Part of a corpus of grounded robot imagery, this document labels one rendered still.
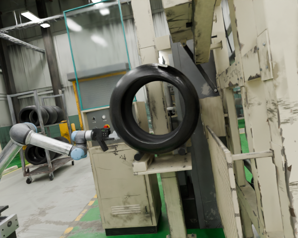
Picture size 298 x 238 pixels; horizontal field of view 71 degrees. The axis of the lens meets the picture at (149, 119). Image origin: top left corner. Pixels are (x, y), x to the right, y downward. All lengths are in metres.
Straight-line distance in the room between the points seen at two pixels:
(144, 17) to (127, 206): 1.67
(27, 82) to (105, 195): 11.11
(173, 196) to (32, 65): 11.62
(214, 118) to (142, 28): 0.87
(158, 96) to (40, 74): 11.06
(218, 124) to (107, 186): 1.20
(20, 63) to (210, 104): 12.18
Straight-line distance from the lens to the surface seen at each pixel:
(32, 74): 12.73
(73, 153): 1.42
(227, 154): 0.80
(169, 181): 1.76
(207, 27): 1.24
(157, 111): 1.65
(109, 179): 2.13
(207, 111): 1.57
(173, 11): 1.16
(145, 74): 1.28
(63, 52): 12.00
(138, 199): 2.13
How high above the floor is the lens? 1.20
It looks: 3 degrees down
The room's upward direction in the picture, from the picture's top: 10 degrees counter-clockwise
